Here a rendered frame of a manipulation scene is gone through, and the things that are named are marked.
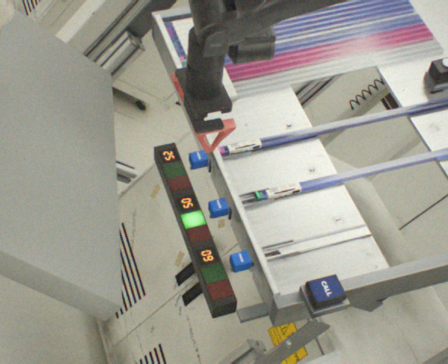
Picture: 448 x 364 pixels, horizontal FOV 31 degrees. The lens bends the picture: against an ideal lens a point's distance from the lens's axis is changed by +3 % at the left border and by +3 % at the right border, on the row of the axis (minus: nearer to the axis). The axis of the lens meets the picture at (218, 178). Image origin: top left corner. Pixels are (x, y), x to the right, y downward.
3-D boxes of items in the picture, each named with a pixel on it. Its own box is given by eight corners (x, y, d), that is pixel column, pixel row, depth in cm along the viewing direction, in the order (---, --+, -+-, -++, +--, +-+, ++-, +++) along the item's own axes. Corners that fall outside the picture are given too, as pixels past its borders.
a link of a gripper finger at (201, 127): (219, 126, 135) (224, 86, 127) (233, 157, 130) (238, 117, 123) (180, 133, 133) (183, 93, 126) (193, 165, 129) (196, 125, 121)
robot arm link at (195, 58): (185, 18, 118) (192, 45, 115) (230, 14, 120) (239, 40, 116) (183, 54, 124) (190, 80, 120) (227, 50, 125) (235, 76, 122)
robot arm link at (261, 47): (195, -19, 113) (207, 33, 110) (274, -26, 115) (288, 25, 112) (187, 33, 124) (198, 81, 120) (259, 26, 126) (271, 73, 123)
